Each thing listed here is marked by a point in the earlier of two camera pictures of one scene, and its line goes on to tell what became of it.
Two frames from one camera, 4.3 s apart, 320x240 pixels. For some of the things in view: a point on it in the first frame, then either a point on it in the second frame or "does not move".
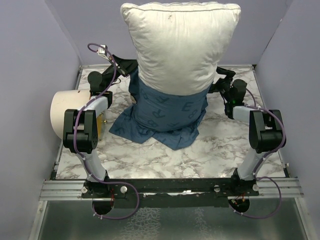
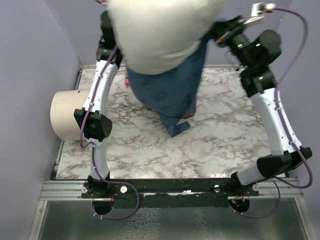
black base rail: x=172 y=193 does not move
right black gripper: x=229 y=75 -> x=221 y=31
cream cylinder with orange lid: x=64 y=100 does not move
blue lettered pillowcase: x=174 y=120 -> x=171 y=95
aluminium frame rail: x=64 y=190 does not move
